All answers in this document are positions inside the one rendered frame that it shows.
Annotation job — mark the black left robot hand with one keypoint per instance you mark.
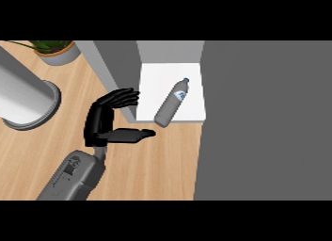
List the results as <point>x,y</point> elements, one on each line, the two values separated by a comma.
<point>98,120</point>

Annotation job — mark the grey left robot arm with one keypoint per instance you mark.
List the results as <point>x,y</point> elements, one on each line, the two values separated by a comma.
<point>73,175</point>

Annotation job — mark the clear plastic water bottle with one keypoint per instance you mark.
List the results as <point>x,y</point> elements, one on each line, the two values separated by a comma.
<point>170,105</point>

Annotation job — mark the grey cabinet with white shelf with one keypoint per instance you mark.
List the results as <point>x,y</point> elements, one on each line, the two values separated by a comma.
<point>168,81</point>

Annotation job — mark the dark grey cabinet door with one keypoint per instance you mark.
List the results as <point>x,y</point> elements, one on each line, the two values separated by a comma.
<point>270,125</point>

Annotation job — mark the white cylinder on grey base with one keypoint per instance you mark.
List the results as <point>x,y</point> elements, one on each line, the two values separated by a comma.
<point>15,94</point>

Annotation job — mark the grey plant pot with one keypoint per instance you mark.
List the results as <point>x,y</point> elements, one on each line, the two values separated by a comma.
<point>61,57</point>

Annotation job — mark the green plant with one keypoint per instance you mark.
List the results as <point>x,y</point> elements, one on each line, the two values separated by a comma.
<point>50,45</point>

